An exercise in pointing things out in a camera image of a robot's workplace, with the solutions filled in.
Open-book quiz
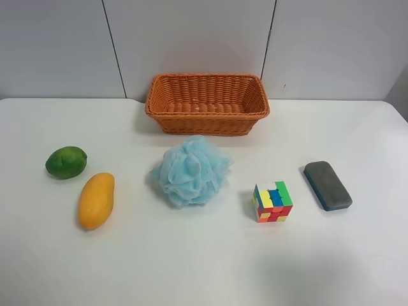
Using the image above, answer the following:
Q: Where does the light blue bath loofah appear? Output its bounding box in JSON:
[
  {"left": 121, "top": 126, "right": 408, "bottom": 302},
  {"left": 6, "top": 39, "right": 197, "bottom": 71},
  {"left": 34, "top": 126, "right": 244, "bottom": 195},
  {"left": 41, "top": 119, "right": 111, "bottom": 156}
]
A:
[{"left": 149, "top": 135, "right": 233, "bottom": 208}]

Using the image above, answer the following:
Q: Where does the orange woven basket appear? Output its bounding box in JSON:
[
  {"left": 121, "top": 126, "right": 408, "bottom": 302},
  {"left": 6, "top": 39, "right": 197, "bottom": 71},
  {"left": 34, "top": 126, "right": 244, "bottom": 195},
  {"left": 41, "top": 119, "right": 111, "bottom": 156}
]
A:
[{"left": 145, "top": 73, "right": 270, "bottom": 136}]

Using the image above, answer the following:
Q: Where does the yellow mango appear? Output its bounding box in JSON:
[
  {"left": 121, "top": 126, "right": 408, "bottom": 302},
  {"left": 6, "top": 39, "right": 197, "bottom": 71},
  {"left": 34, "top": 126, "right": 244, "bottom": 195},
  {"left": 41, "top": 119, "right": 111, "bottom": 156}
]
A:
[{"left": 77, "top": 173, "right": 115, "bottom": 231}]

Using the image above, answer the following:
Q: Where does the green lemon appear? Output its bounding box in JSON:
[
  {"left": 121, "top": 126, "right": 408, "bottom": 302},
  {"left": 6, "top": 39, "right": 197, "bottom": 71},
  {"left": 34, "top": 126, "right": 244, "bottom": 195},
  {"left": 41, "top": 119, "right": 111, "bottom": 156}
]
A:
[{"left": 45, "top": 147, "right": 87, "bottom": 179}]

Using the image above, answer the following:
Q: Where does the grey board eraser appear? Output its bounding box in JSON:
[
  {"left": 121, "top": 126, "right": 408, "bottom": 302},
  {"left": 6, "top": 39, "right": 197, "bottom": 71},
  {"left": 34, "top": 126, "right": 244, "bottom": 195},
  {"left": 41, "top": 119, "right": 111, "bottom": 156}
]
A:
[{"left": 303, "top": 161, "right": 353, "bottom": 211}]

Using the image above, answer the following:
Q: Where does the colourful puzzle cube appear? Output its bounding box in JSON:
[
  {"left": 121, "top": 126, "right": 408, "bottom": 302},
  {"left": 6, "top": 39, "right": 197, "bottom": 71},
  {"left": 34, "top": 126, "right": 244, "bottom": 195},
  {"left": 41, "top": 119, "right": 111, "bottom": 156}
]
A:
[{"left": 252, "top": 181, "right": 293, "bottom": 223}]

